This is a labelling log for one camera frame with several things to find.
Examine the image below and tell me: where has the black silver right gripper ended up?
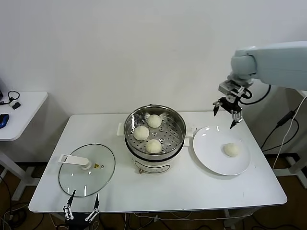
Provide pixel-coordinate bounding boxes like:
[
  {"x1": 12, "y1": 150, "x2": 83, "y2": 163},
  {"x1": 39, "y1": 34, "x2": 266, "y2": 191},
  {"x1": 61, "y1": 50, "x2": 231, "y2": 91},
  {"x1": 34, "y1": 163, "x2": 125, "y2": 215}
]
[{"x1": 213, "y1": 92, "x2": 243, "y2": 130}]

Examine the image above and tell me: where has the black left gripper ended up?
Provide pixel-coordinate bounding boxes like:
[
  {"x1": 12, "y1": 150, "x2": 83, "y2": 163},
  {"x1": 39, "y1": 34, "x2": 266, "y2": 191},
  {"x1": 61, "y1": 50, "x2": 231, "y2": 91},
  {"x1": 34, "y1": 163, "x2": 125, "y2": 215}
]
[{"x1": 63, "y1": 189, "x2": 100, "y2": 230}]

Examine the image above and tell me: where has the white steamed baozi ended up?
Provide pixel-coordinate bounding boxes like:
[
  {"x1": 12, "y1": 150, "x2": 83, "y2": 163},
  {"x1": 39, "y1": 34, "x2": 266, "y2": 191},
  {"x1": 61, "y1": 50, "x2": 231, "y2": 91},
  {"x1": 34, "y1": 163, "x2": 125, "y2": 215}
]
[
  {"x1": 147, "y1": 114, "x2": 162, "y2": 129},
  {"x1": 145, "y1": 138, "x2": 162, "y2": 154},
  {"x1": 224, "y1": 143, "x2": 240, "y2": 158},
  {"x1": 133, "y1": 126, "x2": 150, "y2": 141}
]

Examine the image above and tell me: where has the stainless steel steamer basket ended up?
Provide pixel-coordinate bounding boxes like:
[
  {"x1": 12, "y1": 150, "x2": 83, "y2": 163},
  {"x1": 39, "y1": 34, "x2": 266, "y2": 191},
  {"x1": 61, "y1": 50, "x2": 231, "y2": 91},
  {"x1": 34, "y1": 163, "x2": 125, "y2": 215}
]
[{"x1": 124, "y1": 104, "x2": 187, "y2": 161}]

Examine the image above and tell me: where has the white round plate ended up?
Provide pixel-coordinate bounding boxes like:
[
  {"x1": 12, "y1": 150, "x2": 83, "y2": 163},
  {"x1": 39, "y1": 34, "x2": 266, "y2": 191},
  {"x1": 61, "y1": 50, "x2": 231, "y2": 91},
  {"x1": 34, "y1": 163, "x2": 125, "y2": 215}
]
[{"x1": 193, "y1": 126, "x2": 252, "y2": 177}]

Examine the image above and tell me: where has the white side table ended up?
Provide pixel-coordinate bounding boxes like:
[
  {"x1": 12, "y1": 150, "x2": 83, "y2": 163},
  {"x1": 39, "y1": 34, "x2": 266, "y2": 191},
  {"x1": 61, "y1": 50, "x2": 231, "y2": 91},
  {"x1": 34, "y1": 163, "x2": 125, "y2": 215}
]
[
  {"x1": 0, "y1": 91, "x2": 50, "y2": 201},
  {"x1": 273, "y1": 90, "x2": 307, "y2": 186}
]

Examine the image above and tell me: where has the blue computer mouse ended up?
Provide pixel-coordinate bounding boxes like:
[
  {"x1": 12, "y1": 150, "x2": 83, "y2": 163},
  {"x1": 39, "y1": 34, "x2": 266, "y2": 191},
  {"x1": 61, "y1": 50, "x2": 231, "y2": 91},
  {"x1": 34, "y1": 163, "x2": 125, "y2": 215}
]
[{"x1": 0, "y1": 113, "x2": 11, "y2": 129}]

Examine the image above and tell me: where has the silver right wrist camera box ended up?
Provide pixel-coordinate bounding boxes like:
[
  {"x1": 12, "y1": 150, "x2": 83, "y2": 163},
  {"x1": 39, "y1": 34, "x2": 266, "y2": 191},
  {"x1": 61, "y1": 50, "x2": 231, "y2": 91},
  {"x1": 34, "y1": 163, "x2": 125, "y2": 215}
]
[{"x1": 218, "y1": 80, "x2": 235, "y2": 94}]

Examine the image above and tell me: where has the glass lid with white handle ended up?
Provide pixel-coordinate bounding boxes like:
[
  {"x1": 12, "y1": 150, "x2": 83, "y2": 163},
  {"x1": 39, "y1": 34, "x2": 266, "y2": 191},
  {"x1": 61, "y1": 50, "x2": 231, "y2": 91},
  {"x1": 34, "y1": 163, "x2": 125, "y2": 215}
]
[{"x1": 59, "y1": 143, "x2": 117, "y2": 197}]

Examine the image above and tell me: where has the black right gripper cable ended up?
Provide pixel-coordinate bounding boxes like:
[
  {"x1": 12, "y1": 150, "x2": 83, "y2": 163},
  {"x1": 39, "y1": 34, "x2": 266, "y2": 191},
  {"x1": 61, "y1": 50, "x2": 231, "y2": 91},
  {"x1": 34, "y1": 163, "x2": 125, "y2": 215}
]
[{"x1": 239, "y1": 83, "x2": 272, "y2": 105}]

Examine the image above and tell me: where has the black power cable with adapter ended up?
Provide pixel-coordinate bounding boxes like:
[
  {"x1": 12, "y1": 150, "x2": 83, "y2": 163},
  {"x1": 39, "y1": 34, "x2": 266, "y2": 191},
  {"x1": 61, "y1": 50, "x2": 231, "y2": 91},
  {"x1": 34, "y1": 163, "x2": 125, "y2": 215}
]
[{"x1": 260, "y1": 111, "x2": 300, "y2": 152}]

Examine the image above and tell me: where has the white hanging cable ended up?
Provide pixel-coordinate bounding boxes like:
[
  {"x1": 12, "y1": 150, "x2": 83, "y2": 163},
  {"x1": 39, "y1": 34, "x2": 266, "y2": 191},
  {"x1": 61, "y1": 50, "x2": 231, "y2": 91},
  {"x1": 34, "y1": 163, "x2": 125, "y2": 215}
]
[{"x1": 273, "y1": 95, "x2": 307, "y2": 170}]

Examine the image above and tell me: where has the white floor cable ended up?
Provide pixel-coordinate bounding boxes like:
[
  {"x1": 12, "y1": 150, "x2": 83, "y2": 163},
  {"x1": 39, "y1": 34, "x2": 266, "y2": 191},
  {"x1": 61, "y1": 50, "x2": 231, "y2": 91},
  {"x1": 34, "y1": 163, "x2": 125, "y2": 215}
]
[{"x1": 133, "y1": 212, "x2": 243, "y2": 222}]

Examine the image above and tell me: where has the black headset cable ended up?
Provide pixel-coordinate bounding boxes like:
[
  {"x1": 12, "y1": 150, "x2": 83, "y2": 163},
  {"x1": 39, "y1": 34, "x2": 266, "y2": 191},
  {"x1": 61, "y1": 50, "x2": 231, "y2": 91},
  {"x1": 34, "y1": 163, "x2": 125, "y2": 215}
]
[{"x1": 0, "y1": 90, "x2": 21, "y2": 105}]

